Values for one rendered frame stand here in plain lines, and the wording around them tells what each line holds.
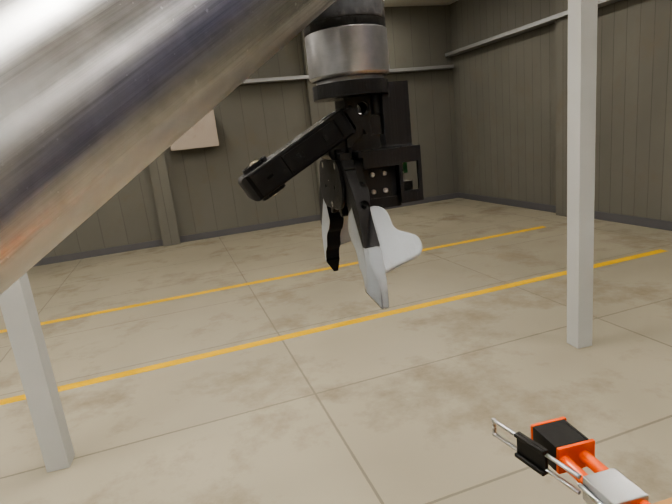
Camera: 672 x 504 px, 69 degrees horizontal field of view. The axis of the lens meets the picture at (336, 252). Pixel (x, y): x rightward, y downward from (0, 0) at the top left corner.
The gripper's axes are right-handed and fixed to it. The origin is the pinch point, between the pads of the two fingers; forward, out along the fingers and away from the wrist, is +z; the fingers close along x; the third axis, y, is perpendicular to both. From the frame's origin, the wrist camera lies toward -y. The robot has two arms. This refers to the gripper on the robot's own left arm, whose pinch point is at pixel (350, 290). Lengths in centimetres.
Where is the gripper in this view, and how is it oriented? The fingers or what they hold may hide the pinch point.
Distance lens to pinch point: 50.3
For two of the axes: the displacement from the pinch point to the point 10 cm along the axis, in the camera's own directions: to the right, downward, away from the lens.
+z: 1.1, 9.7, 2.3
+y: 9.5, -1.7, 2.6
